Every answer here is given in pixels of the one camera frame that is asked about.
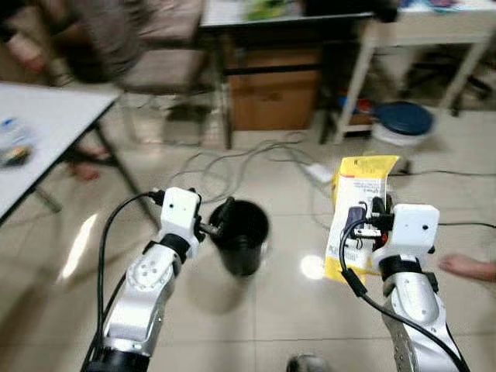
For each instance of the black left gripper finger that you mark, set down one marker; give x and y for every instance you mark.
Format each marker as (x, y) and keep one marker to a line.
(223, 213)

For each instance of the yellow product package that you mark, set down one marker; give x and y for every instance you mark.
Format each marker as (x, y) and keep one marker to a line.
(360, 182)

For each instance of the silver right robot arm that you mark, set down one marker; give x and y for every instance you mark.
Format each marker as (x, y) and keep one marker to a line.
(415, 310)

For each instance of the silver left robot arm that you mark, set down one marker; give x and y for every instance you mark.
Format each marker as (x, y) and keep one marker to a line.
(147, 294)

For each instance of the black round rubbish bin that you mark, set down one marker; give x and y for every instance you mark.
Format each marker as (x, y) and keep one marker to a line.
(240, 240)

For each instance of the white bin with blue lid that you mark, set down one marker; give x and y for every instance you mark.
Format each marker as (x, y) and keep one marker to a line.
(403, 120)

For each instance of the white power strip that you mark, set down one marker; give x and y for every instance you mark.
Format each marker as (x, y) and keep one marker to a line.
(319, 172)

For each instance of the bare person foot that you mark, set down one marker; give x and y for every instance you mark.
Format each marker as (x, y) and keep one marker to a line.
(465, 267)

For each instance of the large brown cardboard box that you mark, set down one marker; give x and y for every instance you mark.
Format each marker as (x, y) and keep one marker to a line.
(271, 97)

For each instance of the robot right leg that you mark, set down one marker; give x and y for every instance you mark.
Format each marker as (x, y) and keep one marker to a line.
(310, 363)

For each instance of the brown fabric chair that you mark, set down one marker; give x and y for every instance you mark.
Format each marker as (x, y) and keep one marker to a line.
(167, 70)

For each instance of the white leg table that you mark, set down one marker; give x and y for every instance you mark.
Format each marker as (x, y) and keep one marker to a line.
(418, 31)

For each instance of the grey folding table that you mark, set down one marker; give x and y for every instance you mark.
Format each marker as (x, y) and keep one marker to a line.
(54, 116)

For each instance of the seated person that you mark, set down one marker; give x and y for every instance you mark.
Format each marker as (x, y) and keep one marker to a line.
(101, 39)

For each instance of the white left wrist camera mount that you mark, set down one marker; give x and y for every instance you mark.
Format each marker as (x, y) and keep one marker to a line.
(180, 213)

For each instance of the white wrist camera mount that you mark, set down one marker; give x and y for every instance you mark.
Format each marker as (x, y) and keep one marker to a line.
(180, 213)
(411, 229)

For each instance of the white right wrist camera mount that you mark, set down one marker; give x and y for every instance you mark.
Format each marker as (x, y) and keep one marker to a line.
(411, 229)

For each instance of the black frame table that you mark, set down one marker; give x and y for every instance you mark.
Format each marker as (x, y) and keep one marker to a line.
(271, 70)

